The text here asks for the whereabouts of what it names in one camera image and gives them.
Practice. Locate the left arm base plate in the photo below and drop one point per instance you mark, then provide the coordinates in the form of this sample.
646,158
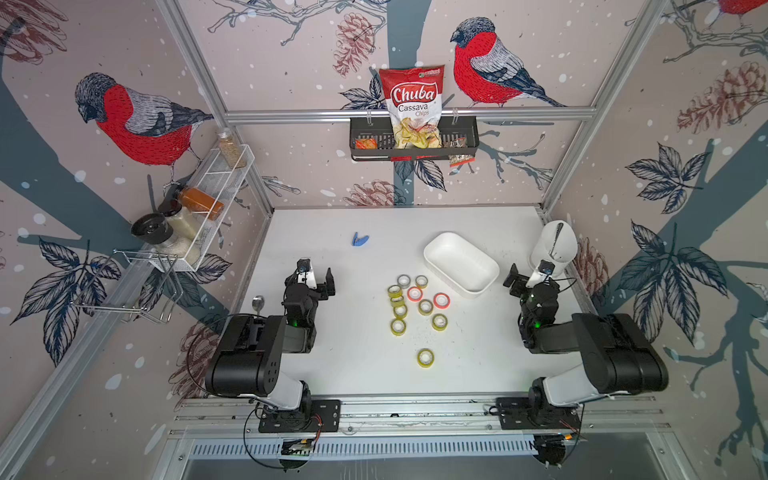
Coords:
317,416

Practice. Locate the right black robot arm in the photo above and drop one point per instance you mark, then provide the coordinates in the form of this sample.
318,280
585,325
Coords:
616,357

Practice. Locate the white wire spice rack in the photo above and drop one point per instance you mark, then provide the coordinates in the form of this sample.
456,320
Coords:
215,177

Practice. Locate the Chuba cassava chips bag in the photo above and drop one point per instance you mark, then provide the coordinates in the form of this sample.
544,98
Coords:
413,98

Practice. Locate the blue tape dispenser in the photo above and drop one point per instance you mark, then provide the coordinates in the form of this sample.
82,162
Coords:
358,240

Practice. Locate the clear jar on rack top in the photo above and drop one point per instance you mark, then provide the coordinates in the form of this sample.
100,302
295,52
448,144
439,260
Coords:
230,149

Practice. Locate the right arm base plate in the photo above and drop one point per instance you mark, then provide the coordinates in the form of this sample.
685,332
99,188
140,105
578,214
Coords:
518,413

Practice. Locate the clear tape roll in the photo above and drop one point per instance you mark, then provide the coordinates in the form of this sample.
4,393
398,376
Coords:
404,281
422,281

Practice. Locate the spoon in holder cup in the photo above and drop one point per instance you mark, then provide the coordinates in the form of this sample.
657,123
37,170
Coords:
558,231

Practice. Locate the black lid spice jar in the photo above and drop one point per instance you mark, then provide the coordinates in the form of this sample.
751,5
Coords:
154,230

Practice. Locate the yellow tape roll front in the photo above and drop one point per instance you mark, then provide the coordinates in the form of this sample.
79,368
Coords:
425,358

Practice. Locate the black wire wall basket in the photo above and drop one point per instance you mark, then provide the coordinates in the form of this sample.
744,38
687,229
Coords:
376,139

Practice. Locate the red tape roll right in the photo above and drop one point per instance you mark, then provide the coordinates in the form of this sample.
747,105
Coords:
441,301

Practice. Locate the metal spoon on table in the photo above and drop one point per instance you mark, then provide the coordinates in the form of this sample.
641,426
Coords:
257,304

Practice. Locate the red tape roll left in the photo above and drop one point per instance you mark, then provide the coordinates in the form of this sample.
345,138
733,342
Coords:
415,294

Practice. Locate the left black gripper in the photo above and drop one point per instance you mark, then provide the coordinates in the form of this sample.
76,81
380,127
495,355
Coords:
313,288

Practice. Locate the orange sauce bottle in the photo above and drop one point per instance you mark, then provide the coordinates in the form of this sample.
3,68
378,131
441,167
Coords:
198,201

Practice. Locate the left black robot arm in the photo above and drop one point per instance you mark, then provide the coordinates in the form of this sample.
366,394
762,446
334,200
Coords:
247,361

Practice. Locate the chrome wire holder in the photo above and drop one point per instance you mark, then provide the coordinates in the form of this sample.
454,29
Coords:
132,285

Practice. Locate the white plastic storage box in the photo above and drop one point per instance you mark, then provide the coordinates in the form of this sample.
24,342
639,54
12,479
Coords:
461,265

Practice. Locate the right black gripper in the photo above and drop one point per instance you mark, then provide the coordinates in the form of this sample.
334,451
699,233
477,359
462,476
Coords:
525,284

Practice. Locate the red tape roll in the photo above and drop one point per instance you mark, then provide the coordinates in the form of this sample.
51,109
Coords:
441,301
415,294

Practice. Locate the white utensil holder cup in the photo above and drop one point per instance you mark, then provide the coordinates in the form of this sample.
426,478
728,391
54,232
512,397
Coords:
557,244

